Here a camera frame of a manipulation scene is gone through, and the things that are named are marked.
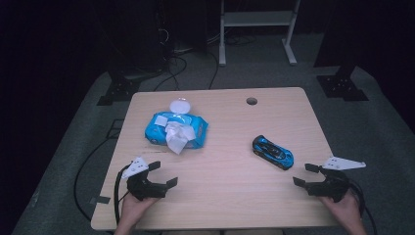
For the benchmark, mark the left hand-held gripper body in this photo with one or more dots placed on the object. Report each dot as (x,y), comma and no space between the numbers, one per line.
(143,189)

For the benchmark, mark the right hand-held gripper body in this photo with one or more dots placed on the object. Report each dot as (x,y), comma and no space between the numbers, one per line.
(332,186)

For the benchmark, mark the blue wet wipes pack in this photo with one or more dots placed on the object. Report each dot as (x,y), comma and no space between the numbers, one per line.
(156,133)

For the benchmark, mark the white wet wipe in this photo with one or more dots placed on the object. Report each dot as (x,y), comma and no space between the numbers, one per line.
(177,137)

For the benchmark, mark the blue toy car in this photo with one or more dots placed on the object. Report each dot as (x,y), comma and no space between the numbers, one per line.
(272,151)

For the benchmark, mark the person's left hand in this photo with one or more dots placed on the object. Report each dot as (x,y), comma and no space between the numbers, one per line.
(132,210)

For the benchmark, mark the person's right hand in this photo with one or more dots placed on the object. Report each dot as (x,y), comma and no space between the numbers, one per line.
(347,210)

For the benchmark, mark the grey tape piece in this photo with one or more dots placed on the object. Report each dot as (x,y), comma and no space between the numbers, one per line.
(100,199)

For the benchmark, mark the black stand base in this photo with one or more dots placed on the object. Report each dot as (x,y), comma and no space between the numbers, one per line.
(119,91)
(341,86)

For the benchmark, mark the white metal stand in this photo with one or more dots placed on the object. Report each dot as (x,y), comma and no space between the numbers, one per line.
(257,18)

